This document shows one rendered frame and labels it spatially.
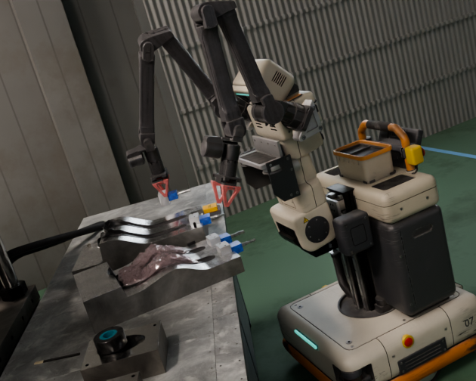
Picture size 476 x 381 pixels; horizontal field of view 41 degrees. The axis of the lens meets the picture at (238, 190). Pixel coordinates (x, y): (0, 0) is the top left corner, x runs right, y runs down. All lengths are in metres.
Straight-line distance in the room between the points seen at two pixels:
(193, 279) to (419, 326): 0.99
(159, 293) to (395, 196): 0.94
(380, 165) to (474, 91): 3.80
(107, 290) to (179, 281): 0.22
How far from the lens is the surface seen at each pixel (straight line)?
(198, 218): 2.32
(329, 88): 5.36
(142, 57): 2.40
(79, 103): 4.55
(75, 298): 2.31
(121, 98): 4.78
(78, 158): 4.58
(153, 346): 1.64
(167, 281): 1.98
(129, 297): 1.97
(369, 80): 5.57
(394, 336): 2.54
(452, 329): 2.68
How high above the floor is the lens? 1.62
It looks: 17 degrees down
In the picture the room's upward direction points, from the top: 16 degrees counter-clockwise
